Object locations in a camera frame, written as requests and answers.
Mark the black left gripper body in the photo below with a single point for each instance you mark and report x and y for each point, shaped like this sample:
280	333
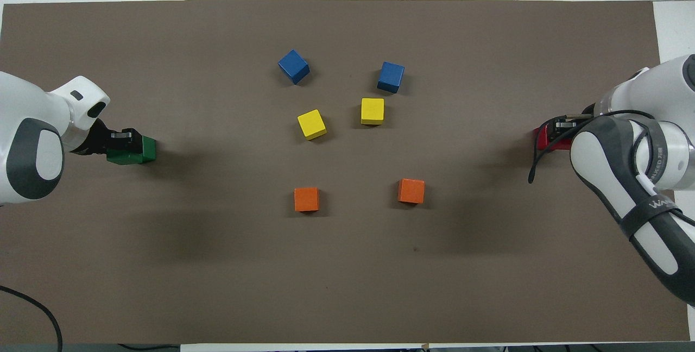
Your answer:
92	140

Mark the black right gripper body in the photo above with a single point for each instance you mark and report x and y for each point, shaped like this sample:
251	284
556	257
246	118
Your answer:
588	114

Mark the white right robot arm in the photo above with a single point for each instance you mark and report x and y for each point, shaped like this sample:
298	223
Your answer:
668	151

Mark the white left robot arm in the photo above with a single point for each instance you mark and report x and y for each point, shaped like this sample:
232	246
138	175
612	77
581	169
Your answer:
27	124

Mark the brown paper table mat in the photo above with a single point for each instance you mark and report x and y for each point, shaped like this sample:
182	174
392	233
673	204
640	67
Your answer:
163	259

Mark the orange wooden cube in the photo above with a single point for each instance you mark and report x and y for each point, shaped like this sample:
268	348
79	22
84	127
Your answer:
307	199
411	190

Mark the blue wooden cube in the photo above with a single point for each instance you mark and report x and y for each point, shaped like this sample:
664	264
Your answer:
391	76
294	65

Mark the yellow wooden cube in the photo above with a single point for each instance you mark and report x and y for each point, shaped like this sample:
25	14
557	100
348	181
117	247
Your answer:
311	124
372	110

